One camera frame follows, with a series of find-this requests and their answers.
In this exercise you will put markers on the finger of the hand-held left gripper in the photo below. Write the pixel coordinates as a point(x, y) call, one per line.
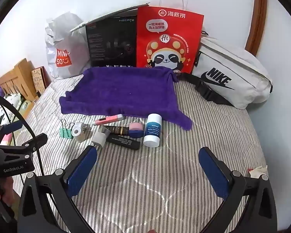
point(36, 142)
point(13, 127)

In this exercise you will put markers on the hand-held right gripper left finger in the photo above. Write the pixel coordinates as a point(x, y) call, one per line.
point(82, 170)

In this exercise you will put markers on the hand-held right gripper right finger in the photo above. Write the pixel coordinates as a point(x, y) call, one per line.
point(213, 172)

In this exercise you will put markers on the green binder clip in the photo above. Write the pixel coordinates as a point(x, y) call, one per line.
point(66, 133)

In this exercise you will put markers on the white tape roll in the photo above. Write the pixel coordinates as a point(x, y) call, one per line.
point(78, 136)

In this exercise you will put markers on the white cube charger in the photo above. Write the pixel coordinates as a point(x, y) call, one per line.
point(98, 138)

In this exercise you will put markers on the long black box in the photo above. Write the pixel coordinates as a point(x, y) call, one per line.
point(123, 142)

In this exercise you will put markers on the black and gold tube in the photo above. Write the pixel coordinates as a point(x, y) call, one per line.
point(120, 131)

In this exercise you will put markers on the pink pen-shaped tool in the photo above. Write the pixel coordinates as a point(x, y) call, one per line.
point(109, 119)

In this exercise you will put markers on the pink and blue round container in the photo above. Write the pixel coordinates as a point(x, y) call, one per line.
point(135, 127)

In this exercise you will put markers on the white and blue balm bottle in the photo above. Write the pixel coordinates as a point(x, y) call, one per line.
point(152, 136)

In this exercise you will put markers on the person's left hand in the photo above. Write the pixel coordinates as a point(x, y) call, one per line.
point(7, 187)

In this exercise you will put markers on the red and white wrapper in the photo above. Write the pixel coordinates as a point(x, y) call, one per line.
point(257, 172)

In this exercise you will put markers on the brown patterned notebook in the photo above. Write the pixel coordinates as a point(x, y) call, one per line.
point(38, 80)

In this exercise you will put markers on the purple towel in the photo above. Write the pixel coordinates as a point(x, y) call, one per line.
point(121, 89)

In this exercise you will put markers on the white plastic shopping bag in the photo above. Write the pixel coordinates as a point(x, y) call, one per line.
point(70, 43)

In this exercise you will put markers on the white waist bag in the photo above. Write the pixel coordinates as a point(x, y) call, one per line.
point(228, 60)

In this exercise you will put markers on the black headphone box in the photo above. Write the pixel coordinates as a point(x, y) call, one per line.
point(106, 41)

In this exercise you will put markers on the red paper bag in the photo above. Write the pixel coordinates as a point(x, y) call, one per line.
point(169, 29)

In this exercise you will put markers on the wooden door frame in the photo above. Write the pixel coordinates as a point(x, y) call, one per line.
point(257, 17)

